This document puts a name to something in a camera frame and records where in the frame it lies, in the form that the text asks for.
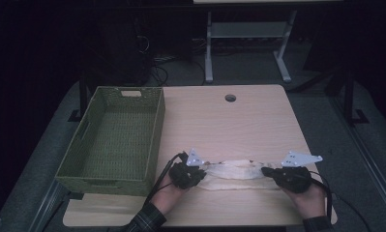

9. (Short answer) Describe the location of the right hand-held gripper black cable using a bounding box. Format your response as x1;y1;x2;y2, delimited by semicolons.
309;170;334;224

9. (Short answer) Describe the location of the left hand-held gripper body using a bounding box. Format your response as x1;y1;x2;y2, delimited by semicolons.
168;148;205;190

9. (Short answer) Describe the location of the tangle of black floor cables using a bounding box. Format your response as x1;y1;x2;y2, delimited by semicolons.
134;18;208;87

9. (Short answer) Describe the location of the white metal stand frame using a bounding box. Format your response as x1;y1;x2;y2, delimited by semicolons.
203;9;298;84

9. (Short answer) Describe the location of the cream towel with brown patches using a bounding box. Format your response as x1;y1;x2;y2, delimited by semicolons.
198;159;283;191

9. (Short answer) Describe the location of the thin black floor cable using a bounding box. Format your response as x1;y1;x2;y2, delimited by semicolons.
334;192;372;232

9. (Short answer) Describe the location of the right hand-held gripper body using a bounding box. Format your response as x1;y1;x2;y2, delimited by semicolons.
272;150;324;194

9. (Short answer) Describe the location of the green woven basket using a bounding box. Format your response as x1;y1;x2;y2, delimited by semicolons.
54;85;166;197

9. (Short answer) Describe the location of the person's left hand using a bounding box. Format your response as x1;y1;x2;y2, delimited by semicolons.
150;175;191;217

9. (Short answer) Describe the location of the grey metal floor rail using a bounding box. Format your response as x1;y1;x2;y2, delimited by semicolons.
28;179;70;232
329;96;386;215

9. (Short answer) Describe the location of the black stand post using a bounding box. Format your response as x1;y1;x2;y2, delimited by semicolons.
68;69;89;123
342;68;371;127

